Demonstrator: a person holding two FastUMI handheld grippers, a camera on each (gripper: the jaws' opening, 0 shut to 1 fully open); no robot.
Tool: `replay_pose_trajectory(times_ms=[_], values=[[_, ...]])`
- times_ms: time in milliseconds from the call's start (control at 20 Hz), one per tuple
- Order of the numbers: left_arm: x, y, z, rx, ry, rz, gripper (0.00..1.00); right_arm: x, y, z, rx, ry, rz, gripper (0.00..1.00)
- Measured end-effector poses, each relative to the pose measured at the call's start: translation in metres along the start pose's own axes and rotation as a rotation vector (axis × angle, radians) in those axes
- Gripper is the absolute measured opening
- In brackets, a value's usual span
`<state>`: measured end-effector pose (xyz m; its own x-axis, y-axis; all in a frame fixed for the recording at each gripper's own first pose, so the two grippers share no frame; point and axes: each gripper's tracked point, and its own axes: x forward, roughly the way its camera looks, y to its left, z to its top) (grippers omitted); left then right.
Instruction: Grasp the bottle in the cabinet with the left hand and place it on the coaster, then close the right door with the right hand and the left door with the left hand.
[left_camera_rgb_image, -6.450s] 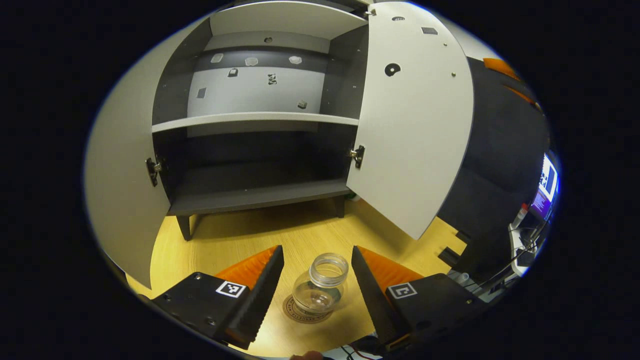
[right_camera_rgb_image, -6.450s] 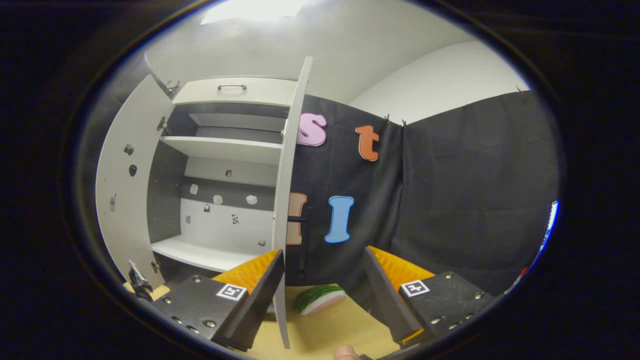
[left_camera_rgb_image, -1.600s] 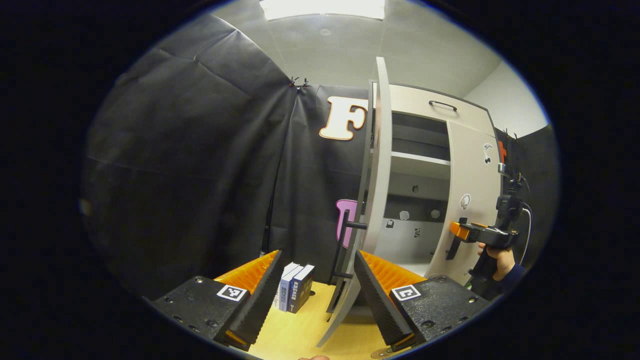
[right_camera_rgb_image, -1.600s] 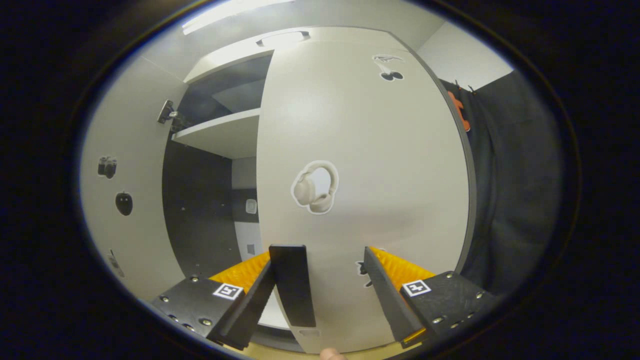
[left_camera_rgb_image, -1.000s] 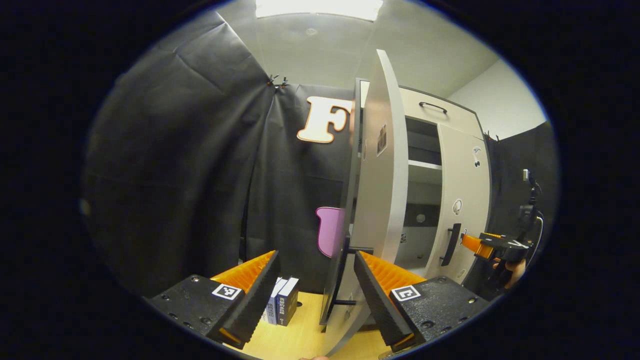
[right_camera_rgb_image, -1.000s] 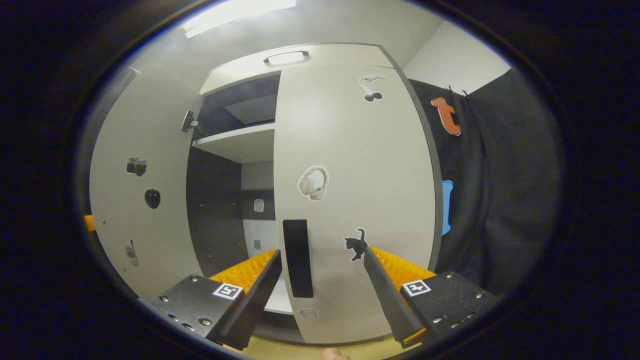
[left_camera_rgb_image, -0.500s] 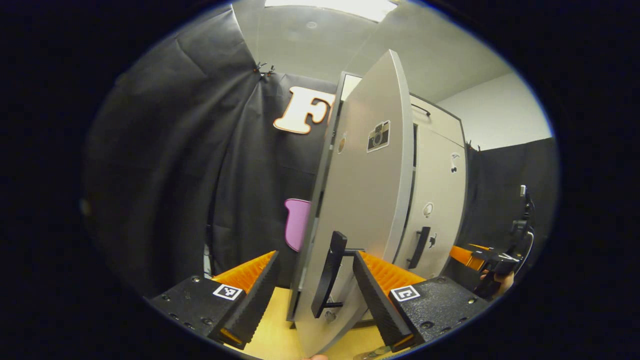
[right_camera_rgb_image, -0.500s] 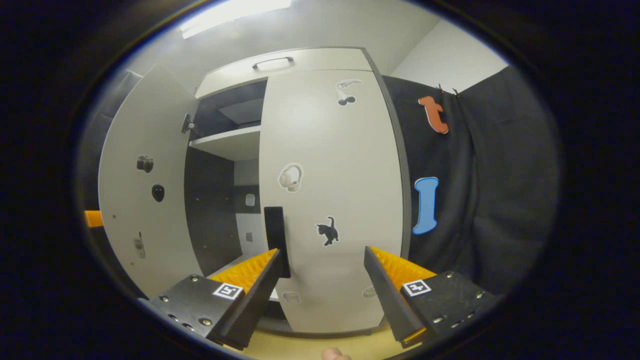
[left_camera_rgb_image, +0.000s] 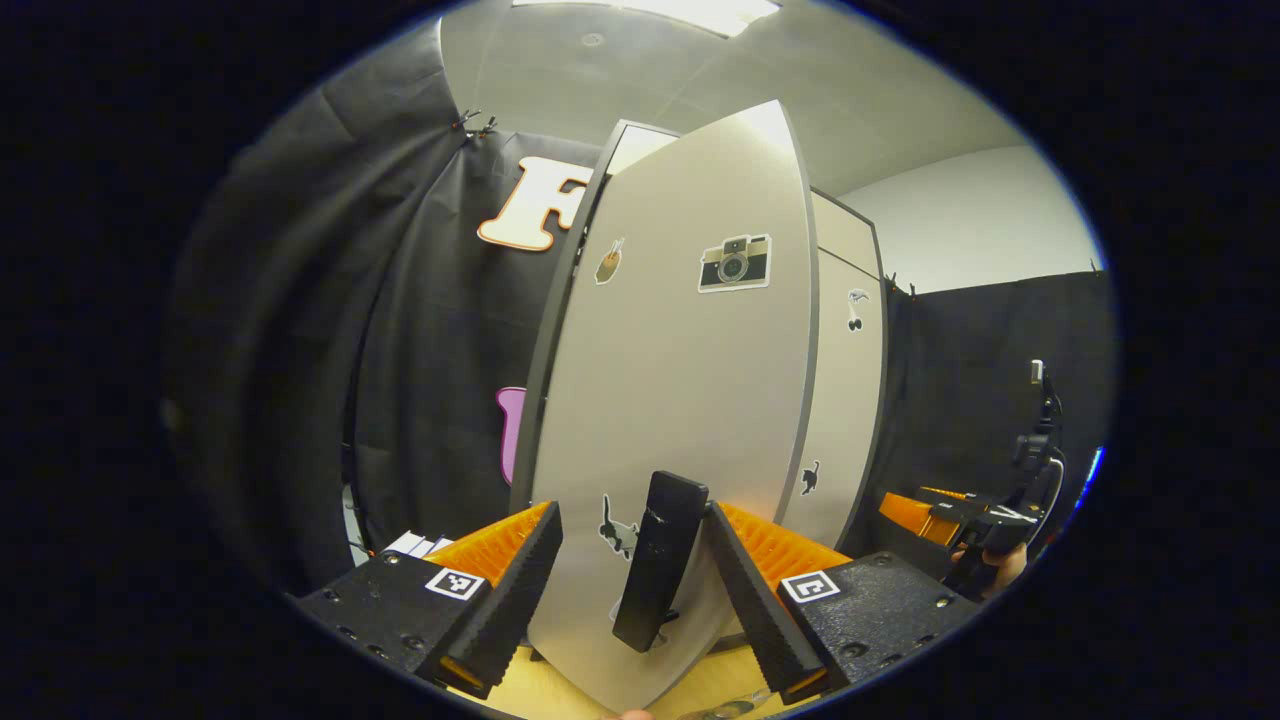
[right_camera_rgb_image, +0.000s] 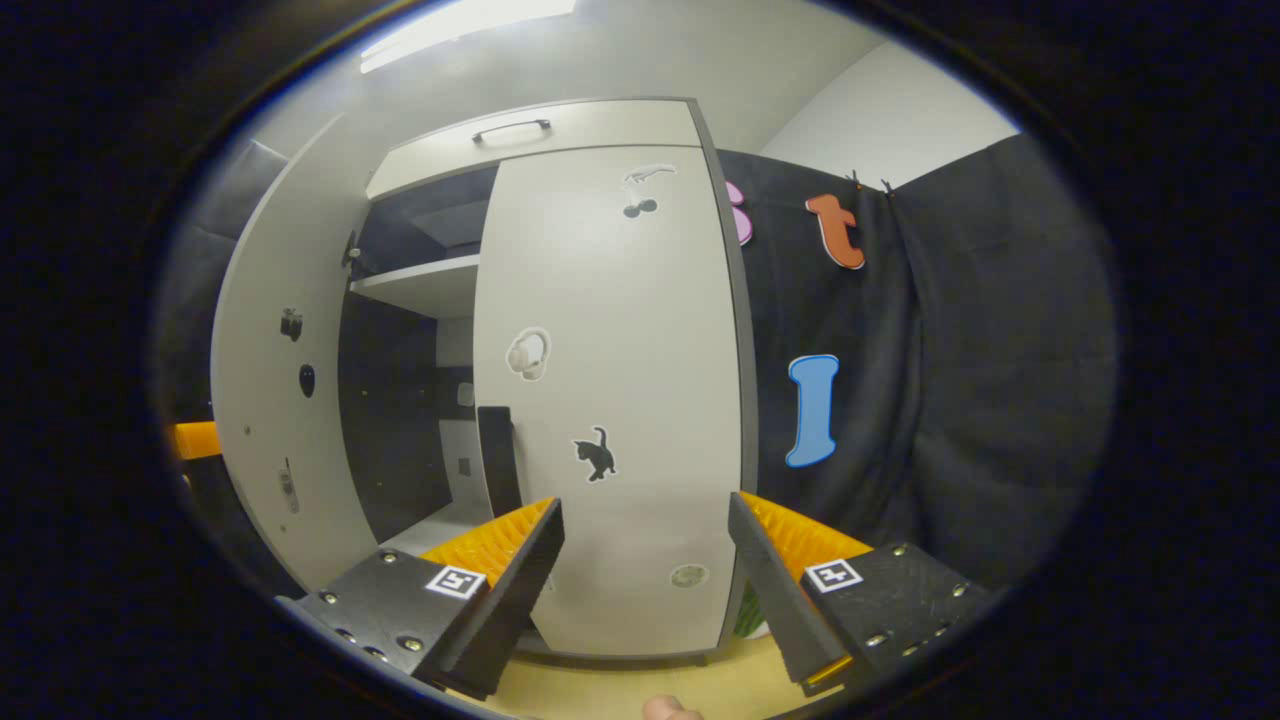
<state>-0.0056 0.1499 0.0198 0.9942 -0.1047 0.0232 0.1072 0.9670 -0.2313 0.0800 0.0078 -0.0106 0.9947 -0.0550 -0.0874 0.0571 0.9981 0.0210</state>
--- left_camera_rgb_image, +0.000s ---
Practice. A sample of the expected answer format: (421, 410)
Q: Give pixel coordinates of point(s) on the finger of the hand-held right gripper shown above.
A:
(990, 512)
(910, 515)

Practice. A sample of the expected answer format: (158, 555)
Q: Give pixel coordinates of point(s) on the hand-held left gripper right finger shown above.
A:
(755, 610)

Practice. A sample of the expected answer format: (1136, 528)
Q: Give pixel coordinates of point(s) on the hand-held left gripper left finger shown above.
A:
(515, 600)

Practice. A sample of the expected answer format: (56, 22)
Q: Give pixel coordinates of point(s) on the white cabinet door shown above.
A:
(680, 380)
(845, 400)

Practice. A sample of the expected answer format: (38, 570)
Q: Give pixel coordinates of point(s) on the white paper sheets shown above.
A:
(412, 544)

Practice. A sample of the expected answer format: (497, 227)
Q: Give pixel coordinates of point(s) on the ceiling light panel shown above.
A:
(680, 12)

